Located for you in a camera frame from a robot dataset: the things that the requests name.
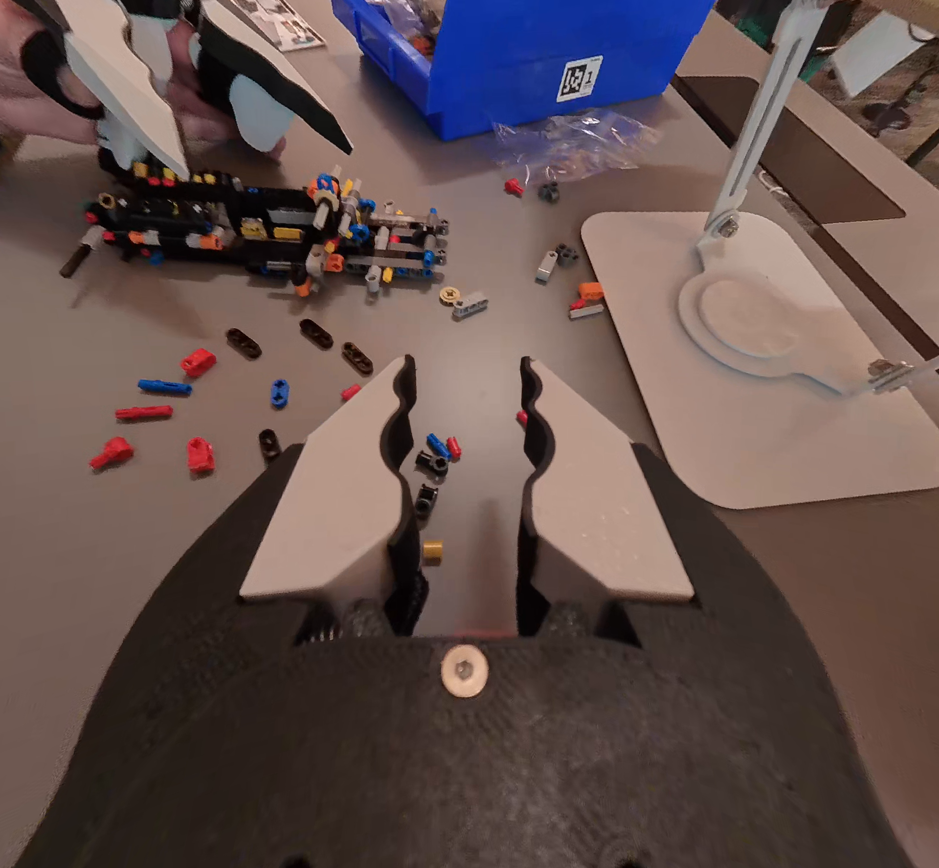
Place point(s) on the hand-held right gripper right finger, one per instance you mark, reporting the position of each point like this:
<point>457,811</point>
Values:
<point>609,516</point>

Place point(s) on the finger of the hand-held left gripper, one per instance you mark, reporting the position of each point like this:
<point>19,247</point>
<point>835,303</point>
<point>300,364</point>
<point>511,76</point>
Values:
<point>257,54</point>
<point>110,68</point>

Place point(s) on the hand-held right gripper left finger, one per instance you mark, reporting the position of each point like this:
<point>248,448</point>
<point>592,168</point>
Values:
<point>330,508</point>

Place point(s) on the lego vehicle chassis model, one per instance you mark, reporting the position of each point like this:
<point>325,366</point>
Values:
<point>183,222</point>

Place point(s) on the black lego connector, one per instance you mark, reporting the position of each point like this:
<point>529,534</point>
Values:
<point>433,464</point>
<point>425,500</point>

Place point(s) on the yellow lego bush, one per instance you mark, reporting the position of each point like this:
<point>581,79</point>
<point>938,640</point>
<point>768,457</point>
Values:
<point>433,551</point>

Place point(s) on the blue two-hole lego piece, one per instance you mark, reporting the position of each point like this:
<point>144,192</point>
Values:
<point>279,393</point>

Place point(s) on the light grey lego axle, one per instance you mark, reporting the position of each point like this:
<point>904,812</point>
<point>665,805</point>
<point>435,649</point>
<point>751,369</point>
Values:
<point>590,311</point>

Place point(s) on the red angled lego piece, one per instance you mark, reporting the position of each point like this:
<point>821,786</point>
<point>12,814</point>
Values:
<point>111,453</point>

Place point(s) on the orange lego piece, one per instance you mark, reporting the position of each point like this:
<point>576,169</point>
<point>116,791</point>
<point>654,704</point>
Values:
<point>589,290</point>

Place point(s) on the tan lego gear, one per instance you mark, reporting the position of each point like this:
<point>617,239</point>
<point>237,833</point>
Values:
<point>449,296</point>

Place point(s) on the dark grey lego connector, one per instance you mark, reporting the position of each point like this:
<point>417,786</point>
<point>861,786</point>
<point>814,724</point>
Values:
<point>565,255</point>
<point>549,192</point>

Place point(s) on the person's left hand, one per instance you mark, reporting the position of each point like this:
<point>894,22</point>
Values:
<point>15,98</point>

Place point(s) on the instruction booklet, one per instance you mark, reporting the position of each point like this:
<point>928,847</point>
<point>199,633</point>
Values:
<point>282,24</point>

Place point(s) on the black thin liftarm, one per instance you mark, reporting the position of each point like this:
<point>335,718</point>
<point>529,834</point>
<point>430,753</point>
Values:
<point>243,343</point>
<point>316,334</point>
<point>357,358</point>
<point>269,444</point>

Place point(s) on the blue short pin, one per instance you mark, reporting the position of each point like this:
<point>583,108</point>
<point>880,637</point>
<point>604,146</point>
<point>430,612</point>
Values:
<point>437,442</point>

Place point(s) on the red perpendicular connector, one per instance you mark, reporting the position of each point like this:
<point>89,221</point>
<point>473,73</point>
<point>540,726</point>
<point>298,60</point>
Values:
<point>198,362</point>
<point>200,455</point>

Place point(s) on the white folding stand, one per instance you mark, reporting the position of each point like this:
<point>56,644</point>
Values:
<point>770,442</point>

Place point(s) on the blue long pin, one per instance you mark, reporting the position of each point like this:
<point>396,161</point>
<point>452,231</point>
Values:
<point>164,387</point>

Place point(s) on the red long pin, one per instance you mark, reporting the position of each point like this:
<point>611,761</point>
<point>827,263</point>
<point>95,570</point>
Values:
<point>144,412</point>

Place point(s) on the blue bin with white tag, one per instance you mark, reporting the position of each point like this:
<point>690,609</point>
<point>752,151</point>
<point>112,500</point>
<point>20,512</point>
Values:
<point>499,54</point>

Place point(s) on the light grey three-hole beam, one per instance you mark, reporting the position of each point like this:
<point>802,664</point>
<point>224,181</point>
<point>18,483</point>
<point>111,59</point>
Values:
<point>470,306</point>

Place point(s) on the clear plastic parts bag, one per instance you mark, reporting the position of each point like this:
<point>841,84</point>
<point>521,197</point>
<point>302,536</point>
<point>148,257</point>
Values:
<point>579,142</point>

